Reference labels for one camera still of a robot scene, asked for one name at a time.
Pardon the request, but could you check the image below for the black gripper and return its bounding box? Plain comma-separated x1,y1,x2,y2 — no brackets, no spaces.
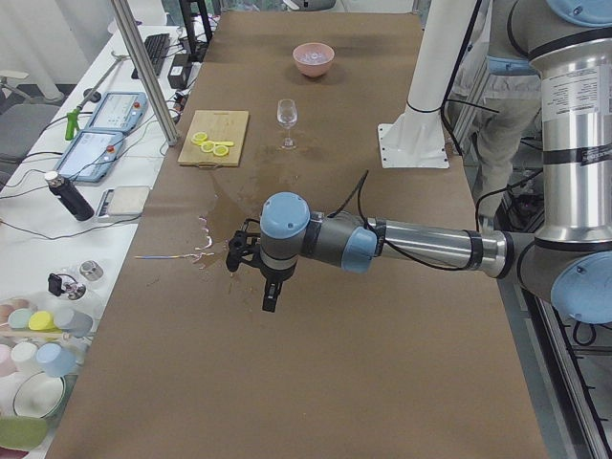
260,255,297,313

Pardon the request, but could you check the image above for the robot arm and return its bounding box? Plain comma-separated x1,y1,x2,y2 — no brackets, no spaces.
253,1,611,324

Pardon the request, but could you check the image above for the clear wine glass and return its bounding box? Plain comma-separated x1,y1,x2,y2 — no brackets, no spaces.
276,98,298,149

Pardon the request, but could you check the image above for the clear ice cubes pile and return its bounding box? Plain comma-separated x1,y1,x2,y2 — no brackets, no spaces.
297,51,329,65

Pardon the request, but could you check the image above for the lemon slice lower left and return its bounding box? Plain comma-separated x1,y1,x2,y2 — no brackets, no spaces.
212,144,230,157

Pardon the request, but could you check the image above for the lemon slice middle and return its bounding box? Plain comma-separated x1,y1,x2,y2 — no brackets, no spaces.
200,141,215,153

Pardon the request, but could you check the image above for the white digital scale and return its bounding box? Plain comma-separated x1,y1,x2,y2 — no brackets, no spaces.
96,186,150,221

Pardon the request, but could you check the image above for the wooden cutting board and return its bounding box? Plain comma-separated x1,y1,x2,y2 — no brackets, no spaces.
178,110,250,167

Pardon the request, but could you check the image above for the blue teach pendant near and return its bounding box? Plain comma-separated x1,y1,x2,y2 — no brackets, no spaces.
55,130,124,185

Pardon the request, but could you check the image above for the blue teach pendant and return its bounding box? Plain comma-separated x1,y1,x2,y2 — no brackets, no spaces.
86,92,148,134
55,130,124,185

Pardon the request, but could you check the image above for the light blue cup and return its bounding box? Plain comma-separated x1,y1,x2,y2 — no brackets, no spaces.
35,342,77,378

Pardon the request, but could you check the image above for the black water bottle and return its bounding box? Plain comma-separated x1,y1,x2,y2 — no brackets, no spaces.
44,170,95,221

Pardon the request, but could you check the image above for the yellow cup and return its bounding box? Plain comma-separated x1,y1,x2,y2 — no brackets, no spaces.
28,311,58,332

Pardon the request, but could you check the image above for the blue teach pendant far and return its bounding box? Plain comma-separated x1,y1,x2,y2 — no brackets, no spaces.
86,92,148,134

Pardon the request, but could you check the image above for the pink bowl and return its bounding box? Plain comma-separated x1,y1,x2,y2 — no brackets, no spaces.
293,42,335,77

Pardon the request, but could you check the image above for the green air gun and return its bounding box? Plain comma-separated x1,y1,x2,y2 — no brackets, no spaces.
64,108,80,141

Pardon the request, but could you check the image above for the black keyboard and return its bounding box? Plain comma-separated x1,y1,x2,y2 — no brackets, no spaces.
144,33,170,77

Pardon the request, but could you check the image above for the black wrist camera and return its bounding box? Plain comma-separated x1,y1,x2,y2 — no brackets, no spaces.
226,218,262,273

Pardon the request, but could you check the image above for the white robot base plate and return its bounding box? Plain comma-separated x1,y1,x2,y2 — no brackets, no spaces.
377,120,449,169

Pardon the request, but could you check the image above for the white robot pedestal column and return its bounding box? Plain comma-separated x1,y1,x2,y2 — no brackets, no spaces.
404,0,479,127

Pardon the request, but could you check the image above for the aluminium frame post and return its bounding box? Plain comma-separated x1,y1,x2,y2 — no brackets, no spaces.
110,0,179,146

